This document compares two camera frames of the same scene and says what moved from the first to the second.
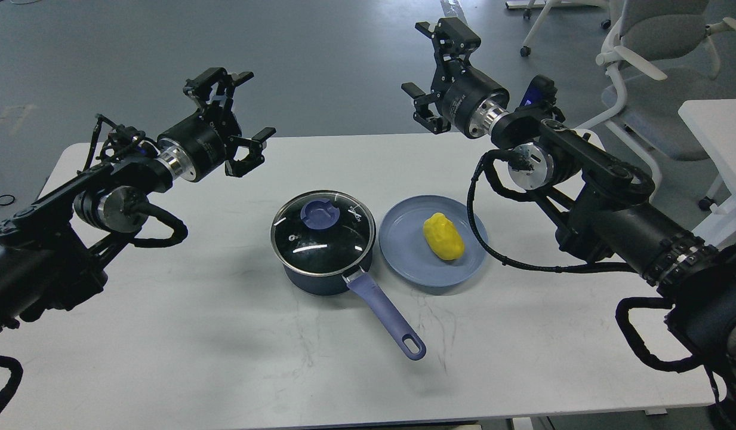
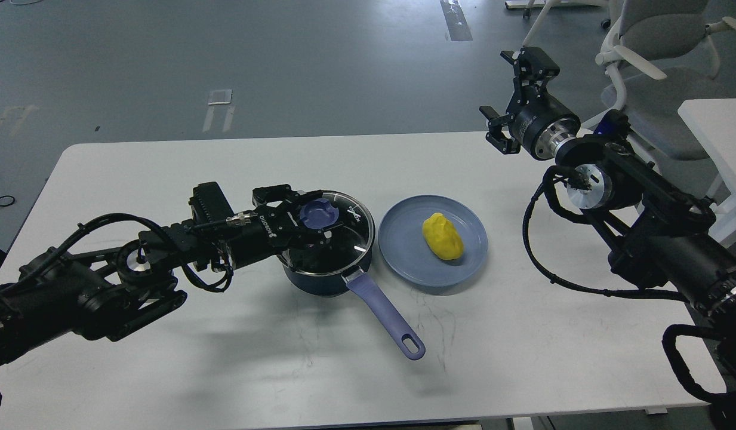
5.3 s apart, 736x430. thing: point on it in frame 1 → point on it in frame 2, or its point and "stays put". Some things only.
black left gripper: [197, 144] → [255, 236]
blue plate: [405, 249] stays put
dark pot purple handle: [360, 280] stays put
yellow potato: [444, 237] stays put
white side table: [721, 128] stays put
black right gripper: [470, 99] → [541, 125]
